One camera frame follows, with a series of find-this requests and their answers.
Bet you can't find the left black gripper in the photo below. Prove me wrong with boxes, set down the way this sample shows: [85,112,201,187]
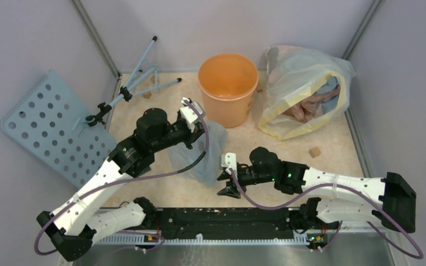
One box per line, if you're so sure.
[151,117,210,152]

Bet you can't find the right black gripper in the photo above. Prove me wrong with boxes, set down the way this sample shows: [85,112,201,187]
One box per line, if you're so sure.
[217,163,275,198]

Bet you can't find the light blue plastic trash bag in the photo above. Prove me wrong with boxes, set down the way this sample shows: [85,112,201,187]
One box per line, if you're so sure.
[168,121,228,187]

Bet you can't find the large translucent white trash bag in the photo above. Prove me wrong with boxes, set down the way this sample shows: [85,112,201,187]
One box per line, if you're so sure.
[257,45,356,141]

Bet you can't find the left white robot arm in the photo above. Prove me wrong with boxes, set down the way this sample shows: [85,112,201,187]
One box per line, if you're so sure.
[33,102,209,262]

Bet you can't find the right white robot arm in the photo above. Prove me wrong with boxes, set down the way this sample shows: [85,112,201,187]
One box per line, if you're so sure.
[218,147,417,233]

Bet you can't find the orange plastic trash bin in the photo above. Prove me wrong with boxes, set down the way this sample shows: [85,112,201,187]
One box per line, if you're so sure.
[197,53,259,128]

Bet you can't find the wooden block near bin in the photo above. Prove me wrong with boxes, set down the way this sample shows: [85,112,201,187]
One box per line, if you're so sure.
[256,83,263,92]

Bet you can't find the pink plastic bags inside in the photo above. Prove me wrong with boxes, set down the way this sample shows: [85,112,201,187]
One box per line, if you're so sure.
[283,85,340,123]

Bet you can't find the light blue tripod stand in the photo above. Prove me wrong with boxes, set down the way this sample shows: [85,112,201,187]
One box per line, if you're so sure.
[83,36,182,127]

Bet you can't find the wooden cube on table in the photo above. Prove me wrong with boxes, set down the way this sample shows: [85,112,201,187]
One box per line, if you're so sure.
[308,147,321,158]

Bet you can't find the light blue perforated board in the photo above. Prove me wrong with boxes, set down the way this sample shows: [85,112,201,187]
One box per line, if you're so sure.
[1,70,116,189]

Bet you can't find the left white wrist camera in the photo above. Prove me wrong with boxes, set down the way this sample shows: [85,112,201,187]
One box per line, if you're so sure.
[179,97,205,132]

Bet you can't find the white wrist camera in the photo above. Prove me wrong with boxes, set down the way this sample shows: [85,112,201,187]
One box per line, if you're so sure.
[179,97,205,132]
[221,152,237,175]

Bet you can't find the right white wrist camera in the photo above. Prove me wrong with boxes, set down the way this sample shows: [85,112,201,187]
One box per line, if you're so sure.
[221,152,237,175]

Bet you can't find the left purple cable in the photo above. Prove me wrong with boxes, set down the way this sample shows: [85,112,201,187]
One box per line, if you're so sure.
[33,99,211,256]

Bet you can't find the purple cable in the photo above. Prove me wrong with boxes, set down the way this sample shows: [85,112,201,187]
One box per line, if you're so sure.
[229,168,424,260]
[33,99,211,256]

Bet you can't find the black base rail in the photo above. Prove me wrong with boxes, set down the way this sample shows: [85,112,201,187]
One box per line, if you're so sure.
[145,207,324,241]

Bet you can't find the white toothed cable strip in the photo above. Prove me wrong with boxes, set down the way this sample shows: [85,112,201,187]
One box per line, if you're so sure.
[98,233,309,246]

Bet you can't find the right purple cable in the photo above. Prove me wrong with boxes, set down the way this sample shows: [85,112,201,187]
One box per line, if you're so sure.
[229,168,424,260]

